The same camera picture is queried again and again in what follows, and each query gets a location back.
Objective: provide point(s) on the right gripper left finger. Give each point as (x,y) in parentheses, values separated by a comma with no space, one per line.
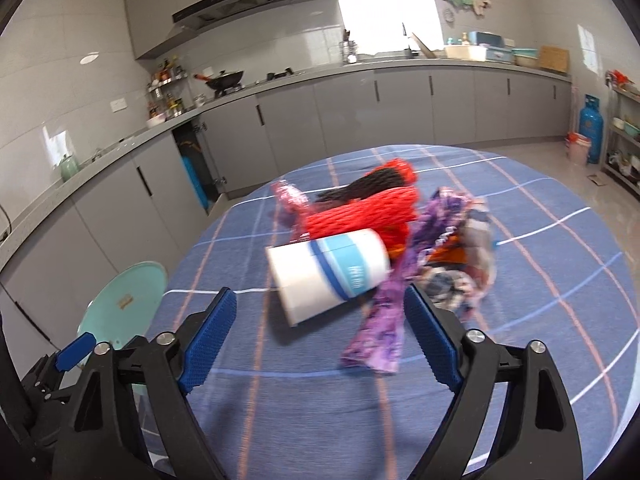
(100,435)

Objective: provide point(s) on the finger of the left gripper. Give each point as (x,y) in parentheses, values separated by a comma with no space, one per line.
(75,352)

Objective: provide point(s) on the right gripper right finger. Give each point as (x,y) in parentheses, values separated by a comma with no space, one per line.
(537,436)

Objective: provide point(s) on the clear plastic wrapper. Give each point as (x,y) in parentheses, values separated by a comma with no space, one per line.
(458,275)

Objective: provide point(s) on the purple plastic wrapper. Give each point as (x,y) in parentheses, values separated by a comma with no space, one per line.
(378,343)

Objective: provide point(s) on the red orange snack bag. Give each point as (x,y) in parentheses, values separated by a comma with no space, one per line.
(449,249)

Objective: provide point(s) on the white blue paper cup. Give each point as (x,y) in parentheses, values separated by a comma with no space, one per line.
(315,276)

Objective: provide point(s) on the pink plastic wrapper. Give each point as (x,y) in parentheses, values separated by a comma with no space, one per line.
(295,208)

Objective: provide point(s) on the grey kitchen cabinets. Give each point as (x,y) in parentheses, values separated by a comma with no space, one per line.
(137,203)

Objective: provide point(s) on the green ceramic pot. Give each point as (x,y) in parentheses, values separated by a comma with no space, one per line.
(68,167)

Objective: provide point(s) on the spice rack with bottles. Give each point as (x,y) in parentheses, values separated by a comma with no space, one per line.
(165,92)

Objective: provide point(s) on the red foam fruit net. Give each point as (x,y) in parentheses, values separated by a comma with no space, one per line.
(387,213)

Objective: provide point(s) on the metal storage shelf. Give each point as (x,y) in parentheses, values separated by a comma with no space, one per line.
(620,158)

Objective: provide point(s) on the white red plastic bucket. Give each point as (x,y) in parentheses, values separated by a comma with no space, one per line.
(577,148)

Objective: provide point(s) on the black wok on stove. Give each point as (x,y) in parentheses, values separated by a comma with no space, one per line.
(222,83)

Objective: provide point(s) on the black foam fruit net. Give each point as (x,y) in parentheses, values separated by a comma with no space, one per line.
(377,181)

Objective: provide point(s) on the blue gas cylinder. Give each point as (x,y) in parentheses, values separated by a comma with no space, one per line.
(591,125)

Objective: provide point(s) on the cardboard box on counter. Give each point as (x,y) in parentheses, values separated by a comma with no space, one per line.
(554,59)

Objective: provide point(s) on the white storage box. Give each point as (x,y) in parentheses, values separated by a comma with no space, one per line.
(466,52)

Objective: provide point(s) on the utensil holder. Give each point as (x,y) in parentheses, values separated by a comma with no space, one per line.
(348,49)

